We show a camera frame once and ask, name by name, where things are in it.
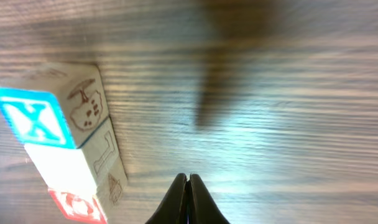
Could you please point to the cream block pencil picture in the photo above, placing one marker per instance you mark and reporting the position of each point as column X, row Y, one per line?
column 55, row 104

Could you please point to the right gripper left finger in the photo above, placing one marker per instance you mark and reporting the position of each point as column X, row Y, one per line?
column 173, row 207

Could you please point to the cream block red side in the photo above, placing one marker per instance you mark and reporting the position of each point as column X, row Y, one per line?
column 93, row 205

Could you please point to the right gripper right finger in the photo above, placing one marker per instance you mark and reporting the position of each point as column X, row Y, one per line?
column 202, row 209

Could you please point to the blue letter P block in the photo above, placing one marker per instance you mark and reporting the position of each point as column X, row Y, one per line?
column 83, row 170

